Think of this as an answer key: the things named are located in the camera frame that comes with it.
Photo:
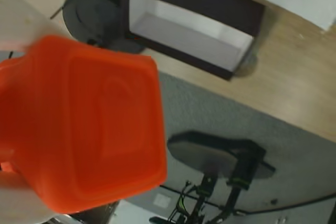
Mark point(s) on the white wall plate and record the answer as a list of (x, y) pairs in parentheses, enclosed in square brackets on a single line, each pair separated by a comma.
[(162, 200)]

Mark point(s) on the brown box with white inside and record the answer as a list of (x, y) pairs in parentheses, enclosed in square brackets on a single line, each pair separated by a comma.
[(189, 24)]

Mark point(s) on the orange cube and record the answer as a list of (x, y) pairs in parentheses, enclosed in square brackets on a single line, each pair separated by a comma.
[(86, 124)]

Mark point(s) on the black desk lamp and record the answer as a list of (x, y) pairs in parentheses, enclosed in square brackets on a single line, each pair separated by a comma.
[(97, 11)]

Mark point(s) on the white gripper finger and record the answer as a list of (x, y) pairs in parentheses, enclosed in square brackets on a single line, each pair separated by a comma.
[(23, 16), (18, 203)]

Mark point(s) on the black office chair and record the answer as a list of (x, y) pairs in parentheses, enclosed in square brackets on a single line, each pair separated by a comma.
[(210, 155)]

